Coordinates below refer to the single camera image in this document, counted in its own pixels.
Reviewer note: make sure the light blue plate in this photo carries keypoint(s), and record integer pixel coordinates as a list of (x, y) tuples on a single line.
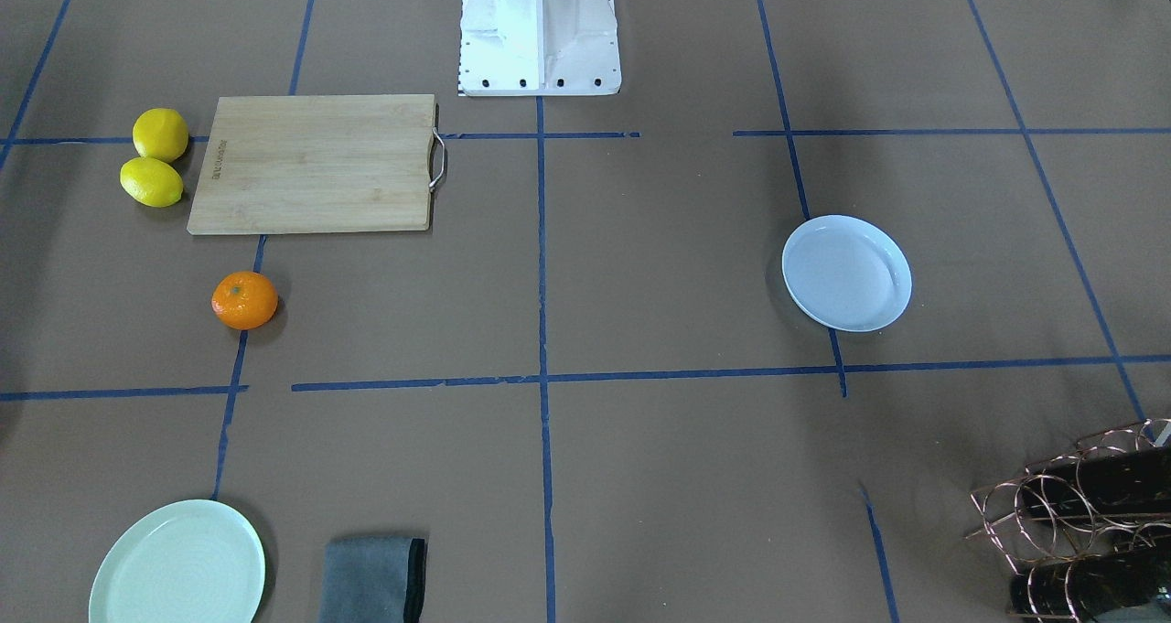
[(846, 273)]

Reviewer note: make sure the mint green plate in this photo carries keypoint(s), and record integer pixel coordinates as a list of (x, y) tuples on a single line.
[(195, 560)]

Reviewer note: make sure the yellow lemon upper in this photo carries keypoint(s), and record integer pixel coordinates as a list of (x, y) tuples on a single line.
[(161, 134)]

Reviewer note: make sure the yellow lemon lower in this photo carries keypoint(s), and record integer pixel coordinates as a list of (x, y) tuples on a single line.
[(151, 182)]

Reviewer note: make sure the bamboo cutting board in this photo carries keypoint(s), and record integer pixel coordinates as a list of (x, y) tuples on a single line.
[(295, 164)]

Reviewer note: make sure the dark green wine bottle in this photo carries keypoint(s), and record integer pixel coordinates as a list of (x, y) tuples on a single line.
[(1120, 488), (1120, 587)]

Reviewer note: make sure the copper wire bottle rack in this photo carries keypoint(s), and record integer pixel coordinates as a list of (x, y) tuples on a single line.
[(1085, 533)]

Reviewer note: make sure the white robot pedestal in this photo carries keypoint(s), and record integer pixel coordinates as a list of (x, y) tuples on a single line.
[(509, 48)]

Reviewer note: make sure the orange mandarin fruit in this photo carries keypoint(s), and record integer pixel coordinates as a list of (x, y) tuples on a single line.
[(244, 300)]

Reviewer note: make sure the yellow lemon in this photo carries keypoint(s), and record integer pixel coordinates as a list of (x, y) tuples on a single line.
[(151, 182), (161, 134)]

